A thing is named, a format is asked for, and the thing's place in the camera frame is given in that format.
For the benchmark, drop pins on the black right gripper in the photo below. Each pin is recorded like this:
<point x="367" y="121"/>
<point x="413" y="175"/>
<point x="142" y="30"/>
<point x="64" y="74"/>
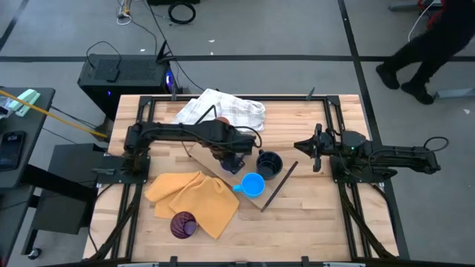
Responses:
<point x="326" y="144"/>

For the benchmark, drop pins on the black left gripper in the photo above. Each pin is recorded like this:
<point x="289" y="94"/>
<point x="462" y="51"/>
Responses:
<point x="237" y="161"/>

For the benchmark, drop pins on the blue plastic mug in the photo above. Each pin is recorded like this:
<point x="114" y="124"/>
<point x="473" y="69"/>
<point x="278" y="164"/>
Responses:
<point x="253" y="185"/>

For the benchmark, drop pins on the dark navy mug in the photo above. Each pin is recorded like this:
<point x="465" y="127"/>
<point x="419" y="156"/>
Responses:
<point x="269" y="165"/>

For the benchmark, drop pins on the orange plastic cup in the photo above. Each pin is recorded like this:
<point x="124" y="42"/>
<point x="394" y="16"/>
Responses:
<point x="222" y="120"/>

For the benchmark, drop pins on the purple faceted tumbler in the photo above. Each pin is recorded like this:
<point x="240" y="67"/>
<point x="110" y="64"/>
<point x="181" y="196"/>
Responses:
<point x="183" y="225"/>

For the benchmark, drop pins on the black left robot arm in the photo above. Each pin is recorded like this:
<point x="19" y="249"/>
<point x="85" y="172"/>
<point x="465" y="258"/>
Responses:
<point x="178" y="132"/>

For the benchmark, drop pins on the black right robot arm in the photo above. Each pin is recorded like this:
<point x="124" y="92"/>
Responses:
<point x="393" y="157"/>

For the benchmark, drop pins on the white checked cloth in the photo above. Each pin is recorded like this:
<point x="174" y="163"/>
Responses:
<point x="230" y="107"/>

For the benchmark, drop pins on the yellow waffle cloth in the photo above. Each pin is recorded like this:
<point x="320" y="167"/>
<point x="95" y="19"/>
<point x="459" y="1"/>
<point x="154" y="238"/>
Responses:
<point x="196" y="200"/>

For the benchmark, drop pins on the black computer tower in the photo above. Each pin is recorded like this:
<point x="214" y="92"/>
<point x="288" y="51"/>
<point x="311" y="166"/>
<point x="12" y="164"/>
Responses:
<point x="126" y="74"/>

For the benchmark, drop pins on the person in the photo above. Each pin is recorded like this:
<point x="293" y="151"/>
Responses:
<point x="434" y="44"/>

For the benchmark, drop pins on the black cart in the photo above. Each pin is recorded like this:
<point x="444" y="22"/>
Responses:
<point x="70" y="163"/>

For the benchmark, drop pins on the black side desk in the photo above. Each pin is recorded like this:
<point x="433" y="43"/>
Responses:
<point x="33" y="126"/>

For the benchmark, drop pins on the mint green stapler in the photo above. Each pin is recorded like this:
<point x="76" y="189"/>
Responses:
<point x="24" y="100"/>

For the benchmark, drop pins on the black smartphone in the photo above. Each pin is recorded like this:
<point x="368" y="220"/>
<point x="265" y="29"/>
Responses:
<point x="11" y="150"/>

